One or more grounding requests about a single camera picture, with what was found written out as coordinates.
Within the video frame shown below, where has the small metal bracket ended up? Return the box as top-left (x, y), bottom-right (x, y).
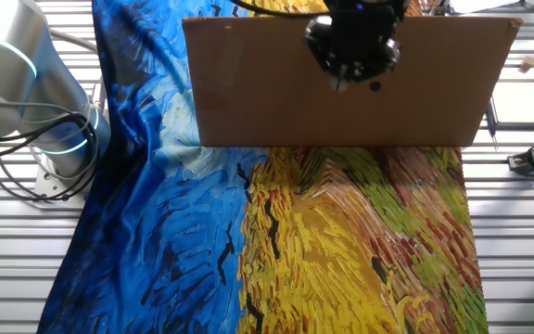
top-left (507, 155), bottom-right (534, 177)

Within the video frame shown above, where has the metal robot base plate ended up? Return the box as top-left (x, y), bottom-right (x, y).
top-left (32, 151), bottom-right (88, 208)

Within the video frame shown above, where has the green black pen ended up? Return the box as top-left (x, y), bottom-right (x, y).
top-left (485, 95), bottom-right (500, 152)

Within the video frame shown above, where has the black base cable bundle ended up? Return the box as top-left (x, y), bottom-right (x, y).
top-left (0, 109), bottom-right (102, 204)

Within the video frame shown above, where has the flat grey metal plate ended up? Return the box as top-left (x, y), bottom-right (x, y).
top-left (489, 81), bottom-right (534, 131)

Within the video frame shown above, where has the painted wheat field cloth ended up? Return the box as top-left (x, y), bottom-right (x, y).
top-left (37, 0), bottom-right (490, 334)

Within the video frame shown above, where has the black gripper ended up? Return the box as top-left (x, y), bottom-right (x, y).
top-left (303, 0), bottom-right (408, 93)

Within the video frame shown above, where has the grey floor cable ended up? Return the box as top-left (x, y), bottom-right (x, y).
top-left (47, 27), bottom-right (100, 54)

